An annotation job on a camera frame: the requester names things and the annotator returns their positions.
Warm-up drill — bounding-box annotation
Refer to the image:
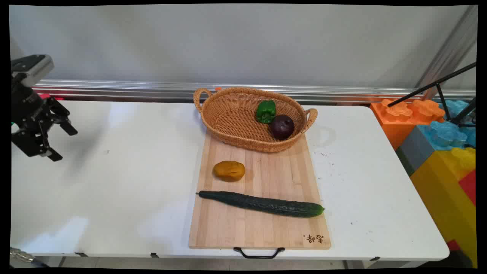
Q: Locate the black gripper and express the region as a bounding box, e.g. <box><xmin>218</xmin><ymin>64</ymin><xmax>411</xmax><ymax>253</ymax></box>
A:
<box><xmin>11</xmin><ymin>83</ymin><xmax>79</xmax><ymax>162</ymax></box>

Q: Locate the yellow-brown potato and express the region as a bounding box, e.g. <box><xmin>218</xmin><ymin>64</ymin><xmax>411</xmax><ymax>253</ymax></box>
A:
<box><xmin>213</xmin><ymin>160</ymin><xmax>246</xmax><ymax>182</ymax></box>

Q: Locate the woven wicker basket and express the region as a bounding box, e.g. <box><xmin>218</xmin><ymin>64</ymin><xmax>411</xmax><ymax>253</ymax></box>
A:
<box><xmin>193</xmin><ymin>87</ymin><xmax>318</xmax><ymax>153</ymax></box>

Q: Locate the green bell pepper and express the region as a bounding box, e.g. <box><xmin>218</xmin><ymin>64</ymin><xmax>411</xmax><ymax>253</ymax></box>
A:
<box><xmin>255</xmin><ymin>100</ymin><xmax>277</xmax><ymax>124</ymax></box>

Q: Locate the long dark green cucumber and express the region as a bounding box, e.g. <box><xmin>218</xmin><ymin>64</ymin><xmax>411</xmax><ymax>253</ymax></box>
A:
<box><xmin>196</xmin><ymin>190</ymin><xmax>325</xmax><ymax>218</ymax></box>

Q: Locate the dark purple round fruit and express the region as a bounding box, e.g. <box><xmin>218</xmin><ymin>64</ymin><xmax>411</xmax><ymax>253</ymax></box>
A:
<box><xmin>270</xmin><ymin>114</ymin><xmax>295</xmax><ymax>140</ymax></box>

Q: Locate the wooden cutting board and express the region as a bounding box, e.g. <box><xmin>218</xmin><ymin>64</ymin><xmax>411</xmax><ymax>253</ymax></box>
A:
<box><xmin>188</xmin><ymin>131</ymin><xmax>331</xmax><ymax>260</ymax></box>

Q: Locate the orange foam block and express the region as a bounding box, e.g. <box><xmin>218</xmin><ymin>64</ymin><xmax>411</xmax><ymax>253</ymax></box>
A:
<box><xmin>370</xmin><ymin>98</ymin><xmax>446</xmax><ymax>151</ymax></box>

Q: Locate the grey foam block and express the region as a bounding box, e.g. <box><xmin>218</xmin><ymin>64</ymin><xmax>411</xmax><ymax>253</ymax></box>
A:
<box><xmin>396</xmin><ymin>125</ymin><xmax>436</xmax><ymax>176</ymax></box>

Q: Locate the black tripod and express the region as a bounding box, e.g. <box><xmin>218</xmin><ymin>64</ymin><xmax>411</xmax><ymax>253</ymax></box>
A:
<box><xmin>387</xmin><ymin>62</ymin><xmax>477</xmax><ymax>128</ymax></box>

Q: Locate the blue foam block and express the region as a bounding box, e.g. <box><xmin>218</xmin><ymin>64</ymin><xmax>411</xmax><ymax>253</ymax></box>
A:
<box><xmin>417</xmin><ymin>100</ymin><xmax>477</xmax><ymax>151</ymax></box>

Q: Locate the red foam block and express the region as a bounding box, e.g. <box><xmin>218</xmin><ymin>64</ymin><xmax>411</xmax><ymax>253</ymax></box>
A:
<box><xmin>458</xmin><ymin>169</ymin><xmax>477</xmax><ymax>206</ymax></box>

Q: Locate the aluminium wall rail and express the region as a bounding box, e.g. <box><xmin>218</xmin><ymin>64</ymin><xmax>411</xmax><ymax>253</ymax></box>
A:
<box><xmin>32</xmin><ymin>79</ymin><xmax>476</xmax><ymax>104</ymax></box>

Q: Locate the chrome metal bracket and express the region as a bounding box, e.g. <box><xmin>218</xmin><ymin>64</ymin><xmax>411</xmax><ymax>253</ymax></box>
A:
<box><xmin>10</xmin><ymin>247</ymin><xmax>50</xmax><ymax>268</ymax></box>

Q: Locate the aluminium slanted post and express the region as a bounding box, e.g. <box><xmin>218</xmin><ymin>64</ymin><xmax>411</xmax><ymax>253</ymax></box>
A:
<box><xmin>415</xmin><ymin>6</ymin><xmax>478</xmax><ymax>100</ymax></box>

